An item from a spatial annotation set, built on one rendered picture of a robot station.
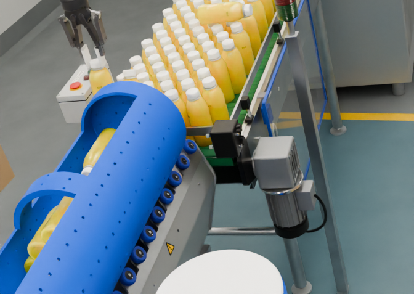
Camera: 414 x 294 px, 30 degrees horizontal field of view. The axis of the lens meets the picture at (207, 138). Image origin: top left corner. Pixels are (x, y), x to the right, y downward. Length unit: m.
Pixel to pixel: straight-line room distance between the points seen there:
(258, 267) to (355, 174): 1.97
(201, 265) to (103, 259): 0.21
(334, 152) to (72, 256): 2.30
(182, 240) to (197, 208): 0.14
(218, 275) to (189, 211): 0.50
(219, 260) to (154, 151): 0.37
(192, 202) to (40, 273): 0.71
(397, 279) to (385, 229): 0.29
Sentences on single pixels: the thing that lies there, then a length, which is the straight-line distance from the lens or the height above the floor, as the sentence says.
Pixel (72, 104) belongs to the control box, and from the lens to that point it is 2.43.
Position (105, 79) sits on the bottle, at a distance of 2.31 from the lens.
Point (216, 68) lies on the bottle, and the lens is 2.45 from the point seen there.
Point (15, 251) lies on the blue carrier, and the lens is 1.88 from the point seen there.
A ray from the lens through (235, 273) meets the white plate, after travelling 1.66.
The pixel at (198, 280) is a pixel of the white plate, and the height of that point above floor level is 1.04.
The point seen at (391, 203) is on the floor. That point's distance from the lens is 3.39.
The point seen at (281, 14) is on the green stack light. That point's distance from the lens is 2.34.
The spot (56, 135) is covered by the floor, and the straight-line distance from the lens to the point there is 4.57.
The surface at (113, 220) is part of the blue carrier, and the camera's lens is 1.73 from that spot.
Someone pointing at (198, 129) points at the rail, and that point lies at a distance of 2.28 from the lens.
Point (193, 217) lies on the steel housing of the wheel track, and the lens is 2.15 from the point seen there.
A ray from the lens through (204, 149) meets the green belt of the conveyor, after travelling 2.31.
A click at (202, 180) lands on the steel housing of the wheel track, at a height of 0.87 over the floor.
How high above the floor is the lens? 2.15
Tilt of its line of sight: 32 degrees down
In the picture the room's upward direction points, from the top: 16 degrees counter-clockwise
